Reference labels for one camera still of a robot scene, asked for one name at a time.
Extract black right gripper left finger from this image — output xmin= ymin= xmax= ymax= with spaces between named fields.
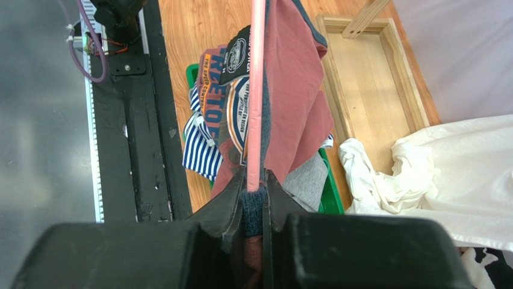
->
xmin=12 ymin=170 xmax=246 ymax=288

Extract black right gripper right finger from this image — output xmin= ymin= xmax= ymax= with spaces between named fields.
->
xmin=263 ymin=171 xmax=471 ymax=288

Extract blue white striped tank top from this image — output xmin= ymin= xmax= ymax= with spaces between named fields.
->
xmin=182 ymin=84 xmax=335 ymax=182

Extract maroon tank top dark trim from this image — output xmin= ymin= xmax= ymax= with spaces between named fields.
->
xmin=196 ymin=0 xmax=335 ymax=289

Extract thin pink wire hanger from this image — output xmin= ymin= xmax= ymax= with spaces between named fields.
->
xmin=246 ymin=0 xmax=266 ymax=193

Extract green plastic tray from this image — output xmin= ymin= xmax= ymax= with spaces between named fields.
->
xmin=185 ymin=63 xmax=344 ymax=215

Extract wooden clothes rack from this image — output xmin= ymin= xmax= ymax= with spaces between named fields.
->
xmin=314 ymin=0 xmax=432 ymax=199

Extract zebra print blanket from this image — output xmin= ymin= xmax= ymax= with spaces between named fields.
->
xmin=460 ymin=247 xmax=512 ymax=289

